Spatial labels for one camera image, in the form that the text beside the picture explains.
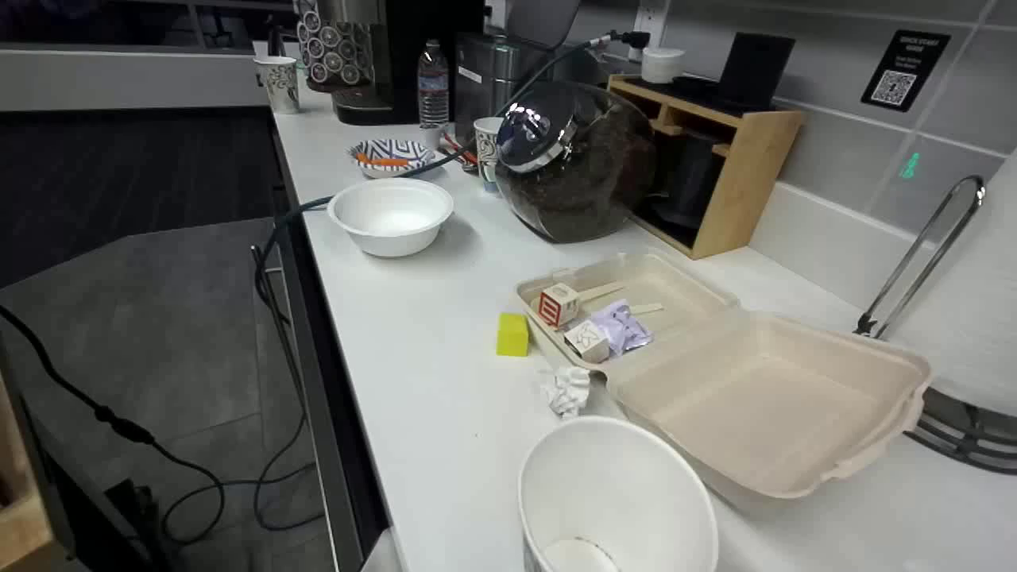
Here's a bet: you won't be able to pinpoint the crumpled white paper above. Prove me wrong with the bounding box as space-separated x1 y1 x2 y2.
540 362 593 421

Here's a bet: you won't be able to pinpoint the patterned orange blue plate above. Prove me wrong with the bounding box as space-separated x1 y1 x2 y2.
350 137 429 180

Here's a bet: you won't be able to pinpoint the silver metal box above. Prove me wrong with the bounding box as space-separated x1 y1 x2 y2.
452 27 523 137

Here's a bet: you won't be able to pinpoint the patterned paper cup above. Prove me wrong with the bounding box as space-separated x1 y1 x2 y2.
255 55 305 115

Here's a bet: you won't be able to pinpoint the wooden countertop organizer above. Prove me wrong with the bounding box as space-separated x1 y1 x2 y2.
607 74 808 264

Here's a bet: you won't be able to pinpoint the white toy cube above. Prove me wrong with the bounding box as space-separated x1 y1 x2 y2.
563 318 612 364

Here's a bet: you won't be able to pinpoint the white foam bowl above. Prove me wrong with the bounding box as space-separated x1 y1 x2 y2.
325 175 458 259

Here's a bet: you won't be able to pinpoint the black floor cable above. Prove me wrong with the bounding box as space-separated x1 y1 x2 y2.
0 302 328 551

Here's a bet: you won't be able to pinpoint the beige open clamshell container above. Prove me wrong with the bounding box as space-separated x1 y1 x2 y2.
514 249 936 501

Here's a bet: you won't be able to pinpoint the wire coffee pod carousel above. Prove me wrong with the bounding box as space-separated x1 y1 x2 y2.
291 0 383 92

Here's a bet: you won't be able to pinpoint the large white paper tub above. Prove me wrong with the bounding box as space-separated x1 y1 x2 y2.
514 412 721 572

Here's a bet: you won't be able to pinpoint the yellow sponge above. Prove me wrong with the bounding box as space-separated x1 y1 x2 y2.
493 311 534 359

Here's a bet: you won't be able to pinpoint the chrome faucet loop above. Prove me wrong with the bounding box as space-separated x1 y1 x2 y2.
853 171 990 344

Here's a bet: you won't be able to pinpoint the red thin sticks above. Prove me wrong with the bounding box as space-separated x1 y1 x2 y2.
434 123 480 175

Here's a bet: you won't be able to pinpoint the black silver coffee machine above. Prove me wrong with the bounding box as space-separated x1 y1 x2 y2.
331 0 458 128

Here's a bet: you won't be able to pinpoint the black box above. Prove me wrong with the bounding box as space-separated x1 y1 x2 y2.
717 27 799 115

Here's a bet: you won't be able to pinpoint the black QR code sign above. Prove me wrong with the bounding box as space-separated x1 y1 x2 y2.
857 25 952 115

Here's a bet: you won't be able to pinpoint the small white lidded container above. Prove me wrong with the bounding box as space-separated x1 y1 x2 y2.
639 43 690 89

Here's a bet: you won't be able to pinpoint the red white toy block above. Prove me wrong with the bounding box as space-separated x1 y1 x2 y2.
534 277 628 331

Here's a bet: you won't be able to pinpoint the purple paper packet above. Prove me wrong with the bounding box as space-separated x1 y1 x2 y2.
592 299 653 359

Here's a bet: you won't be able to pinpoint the clear plastic water bottle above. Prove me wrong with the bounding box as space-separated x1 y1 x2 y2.
413 37 452 133

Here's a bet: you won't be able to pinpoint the dark sink drain rack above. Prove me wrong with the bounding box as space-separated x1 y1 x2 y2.
904 385 1017 477

